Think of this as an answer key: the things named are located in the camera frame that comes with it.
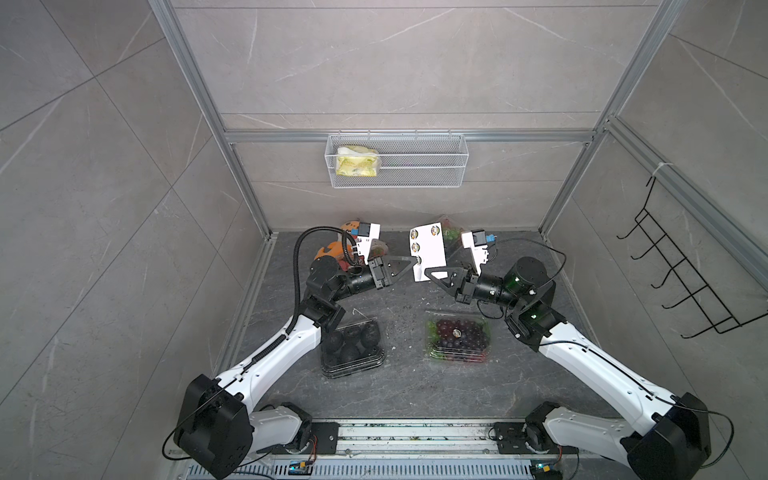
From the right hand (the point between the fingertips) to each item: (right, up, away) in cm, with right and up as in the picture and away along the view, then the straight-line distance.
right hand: (429, 276), depth 61 cm
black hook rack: (+59, -6, +1) cm, 60 cm away
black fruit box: (-19, -22, +23) cm, 37 cm away
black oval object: (+45, -8, +37) cm, 59 cm away
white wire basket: (-2, +37, +40) cm, 54 cm away
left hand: (-2, +3, 0) cm, 4 cm away
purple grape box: (+11, -19, +22) cm, 31 cm away
